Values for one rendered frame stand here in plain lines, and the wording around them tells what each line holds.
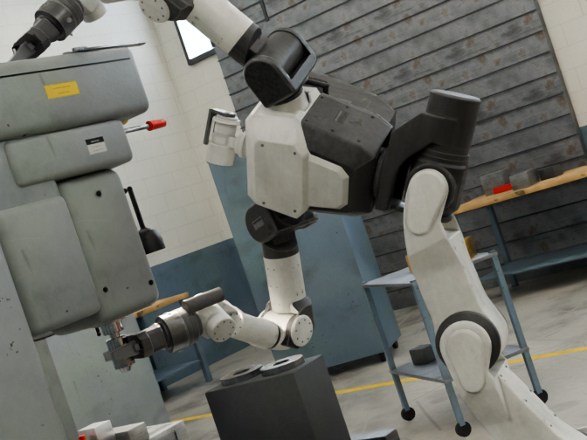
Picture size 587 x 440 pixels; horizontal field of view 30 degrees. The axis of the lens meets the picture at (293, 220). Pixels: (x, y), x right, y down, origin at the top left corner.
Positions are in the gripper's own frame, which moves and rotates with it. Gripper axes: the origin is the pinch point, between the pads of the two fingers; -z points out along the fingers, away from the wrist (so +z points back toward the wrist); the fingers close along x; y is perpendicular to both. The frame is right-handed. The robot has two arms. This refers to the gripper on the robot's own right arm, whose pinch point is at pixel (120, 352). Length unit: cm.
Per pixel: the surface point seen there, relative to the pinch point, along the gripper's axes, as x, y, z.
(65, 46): -836, -235, 319
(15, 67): 17, -64, -6
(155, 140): -867, -119, 390
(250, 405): 40.0, 15.3, 8.2
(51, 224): 17.5, -31.0, -10.2
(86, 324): 7.1, -8.9, -7.2
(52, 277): 19.0, -20.9, -14.0
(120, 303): 10.9, -10.8, 0.1
